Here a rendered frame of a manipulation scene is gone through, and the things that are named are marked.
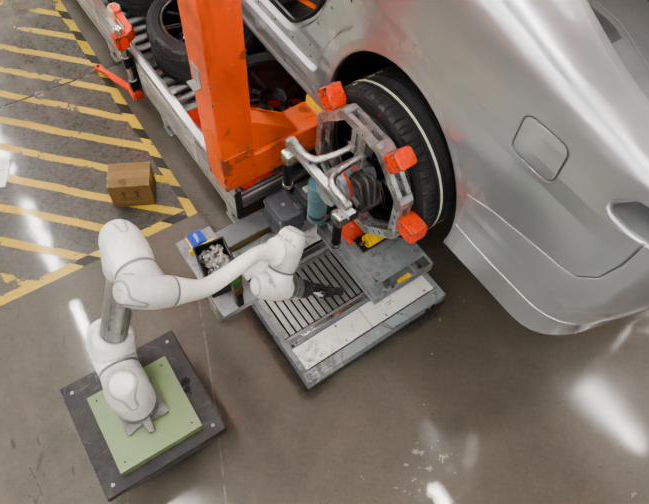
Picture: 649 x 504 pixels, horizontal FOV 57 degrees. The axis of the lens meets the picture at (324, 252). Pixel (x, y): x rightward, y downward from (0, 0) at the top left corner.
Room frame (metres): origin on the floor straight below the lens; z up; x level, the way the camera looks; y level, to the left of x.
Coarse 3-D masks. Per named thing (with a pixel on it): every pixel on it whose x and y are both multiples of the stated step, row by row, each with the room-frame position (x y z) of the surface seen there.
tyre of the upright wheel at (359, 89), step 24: (384, 72) 1.76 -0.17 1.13; (360, 96) 1.62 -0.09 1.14; (384, 96) 1.58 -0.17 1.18; (408, 96) 1.59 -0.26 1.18; (384, 120) 1.51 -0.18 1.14; (408, 120) 1.49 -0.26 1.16; (432, 120) 1.52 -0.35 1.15; (408, 144) 1.41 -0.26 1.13; (432, 144) 1.44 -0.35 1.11; (408, 168) 1.38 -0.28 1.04; (432, 168) 1.37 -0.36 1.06; (432, 192) 1.32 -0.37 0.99; (432, 216) 1.29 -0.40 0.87
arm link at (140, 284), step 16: (128, 272) 0.81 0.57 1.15; (144, 272) 0.81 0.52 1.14; (160, 272) 0.84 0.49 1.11; (128, 288) 0.75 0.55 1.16; (144, 288) 0.76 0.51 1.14; (160, 288) 0.78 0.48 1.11; (176, 288) 0.81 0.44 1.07; (128, 304) 0.72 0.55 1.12; (144, 304) 0.73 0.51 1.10; (160, 304) 0.75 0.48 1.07
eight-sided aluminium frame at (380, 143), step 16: (320, 112) 1.67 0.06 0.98; (336, 112) 1.59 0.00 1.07; (352, 112) 1.55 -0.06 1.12; (320, 128) 1.66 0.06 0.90; (368, 128) 1.51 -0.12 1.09; (320, 144) 1.66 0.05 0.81; (368, 144) 1.43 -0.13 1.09; (384, 144) 1.41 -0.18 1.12; (336, 160) 1.66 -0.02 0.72; (400, 176) 1.35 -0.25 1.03; (400, 192) 1.30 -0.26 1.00; (400, 208) 1.27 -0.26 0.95; (368, 224) 1.39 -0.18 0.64; (384, 224) 1.36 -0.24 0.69
